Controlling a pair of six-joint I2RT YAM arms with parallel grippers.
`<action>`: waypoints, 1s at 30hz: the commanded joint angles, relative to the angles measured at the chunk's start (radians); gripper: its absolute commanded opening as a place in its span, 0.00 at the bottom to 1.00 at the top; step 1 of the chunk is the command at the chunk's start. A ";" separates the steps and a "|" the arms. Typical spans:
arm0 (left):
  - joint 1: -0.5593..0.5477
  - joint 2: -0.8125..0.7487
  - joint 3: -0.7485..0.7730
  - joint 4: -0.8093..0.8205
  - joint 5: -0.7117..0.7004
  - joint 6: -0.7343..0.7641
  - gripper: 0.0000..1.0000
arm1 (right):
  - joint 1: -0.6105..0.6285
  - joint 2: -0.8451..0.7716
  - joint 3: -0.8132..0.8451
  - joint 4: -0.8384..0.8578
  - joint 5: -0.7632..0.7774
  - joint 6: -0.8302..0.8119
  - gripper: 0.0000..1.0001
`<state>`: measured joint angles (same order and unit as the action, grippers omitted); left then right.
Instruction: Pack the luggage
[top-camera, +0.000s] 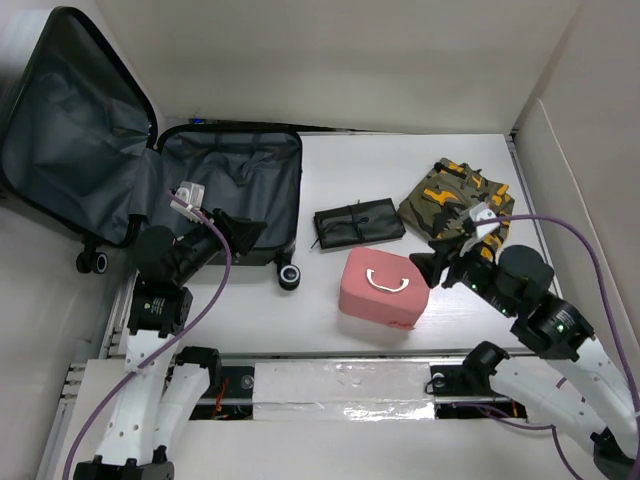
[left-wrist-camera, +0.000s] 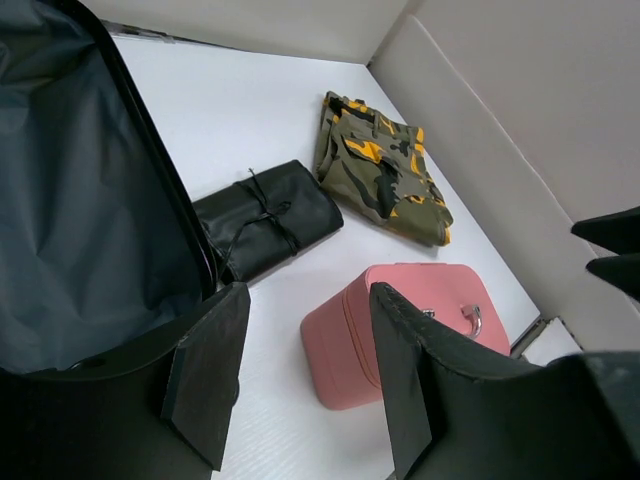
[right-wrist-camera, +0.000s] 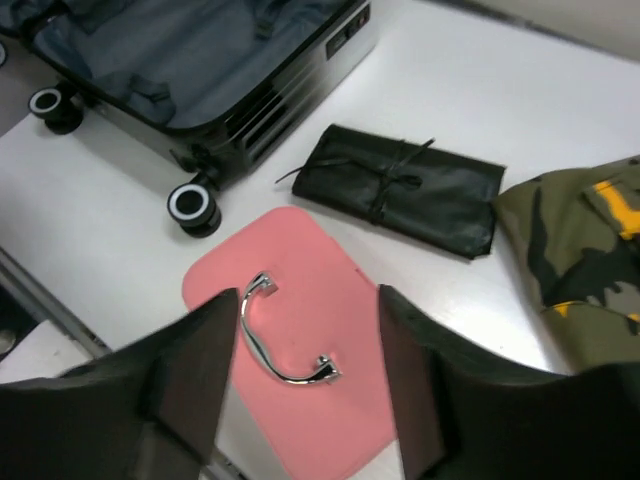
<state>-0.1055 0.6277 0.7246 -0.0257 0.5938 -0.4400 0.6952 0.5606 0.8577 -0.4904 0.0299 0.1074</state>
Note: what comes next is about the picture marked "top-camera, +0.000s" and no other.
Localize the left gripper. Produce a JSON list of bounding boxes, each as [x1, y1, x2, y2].
[[172, 205, 265, 284]]

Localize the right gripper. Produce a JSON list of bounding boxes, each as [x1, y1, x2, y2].
[[407, 231, 516, 316]]

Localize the camouflage shorts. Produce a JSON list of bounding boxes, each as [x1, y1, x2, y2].
[[397, 157, 515, 249]]

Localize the pink toiletry case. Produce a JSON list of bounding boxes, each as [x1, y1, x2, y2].
[[338, 247, 430, 331]]

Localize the black roll-up pouch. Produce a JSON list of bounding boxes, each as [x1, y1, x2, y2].
[[311, 198, 406, 250]]

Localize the black space-print suitcase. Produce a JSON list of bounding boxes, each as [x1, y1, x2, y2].
[[1, 6, 303, 290]]

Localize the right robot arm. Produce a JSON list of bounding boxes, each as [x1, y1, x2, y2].
[[409, 245, 639, 479]]

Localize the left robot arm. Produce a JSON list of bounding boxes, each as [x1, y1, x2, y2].
[[62, 207, 266, 479]]

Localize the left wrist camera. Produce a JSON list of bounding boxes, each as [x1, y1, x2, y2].
[[170, 181, 205, 223]]

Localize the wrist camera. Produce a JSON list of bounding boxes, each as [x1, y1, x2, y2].
[[461, 202, 499, 241], [170, 181, 205, 223]]

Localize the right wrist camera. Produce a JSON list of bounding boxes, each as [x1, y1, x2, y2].
[[461, 202, 499, 241]]

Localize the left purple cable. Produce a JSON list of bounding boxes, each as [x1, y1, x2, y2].
[[62, 194, 234, 480]]

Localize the purple cable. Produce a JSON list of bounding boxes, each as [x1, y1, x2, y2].
[[62, 194, 234, 480], [474, 213, 640, 480]]

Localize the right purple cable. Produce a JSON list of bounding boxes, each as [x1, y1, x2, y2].
[[474, 213, 640, 480]]

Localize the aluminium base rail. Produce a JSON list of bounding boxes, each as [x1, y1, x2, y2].
[[59, 287, 541, 416]]

